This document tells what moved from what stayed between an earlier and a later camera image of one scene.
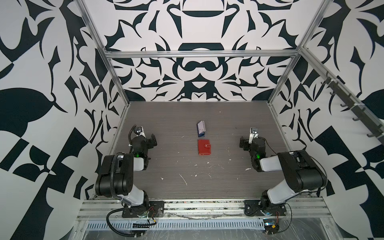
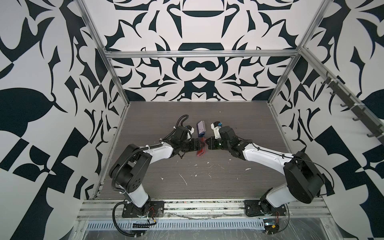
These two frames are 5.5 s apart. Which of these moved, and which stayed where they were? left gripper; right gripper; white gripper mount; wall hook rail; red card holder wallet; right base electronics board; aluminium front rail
Moved: left gripper; red card holder wallet; right gripper; white gripper mount
Stayed: right base electronics board; aluminium front rail; wall hook rail
